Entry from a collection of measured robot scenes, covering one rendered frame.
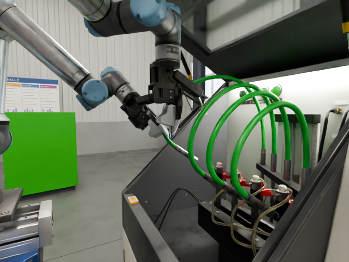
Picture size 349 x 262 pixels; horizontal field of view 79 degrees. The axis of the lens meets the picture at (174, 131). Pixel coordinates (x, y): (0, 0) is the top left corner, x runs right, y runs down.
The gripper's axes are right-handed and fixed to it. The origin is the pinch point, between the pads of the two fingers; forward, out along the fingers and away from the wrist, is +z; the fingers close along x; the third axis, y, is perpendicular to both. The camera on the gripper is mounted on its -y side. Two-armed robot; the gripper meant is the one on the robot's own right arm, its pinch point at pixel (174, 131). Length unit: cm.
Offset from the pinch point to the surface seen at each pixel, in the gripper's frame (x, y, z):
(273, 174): 12.5, -28.6, 13.8
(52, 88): -630, 89, -71
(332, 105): 20.0, -43.2, -7.8
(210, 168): 18.4, -0.7, 7.2
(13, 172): -303, 113, 80
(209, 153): 18.3, -0.3, 3.6
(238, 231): 16.9, -11.0, 25.8
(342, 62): 23, -41, -19
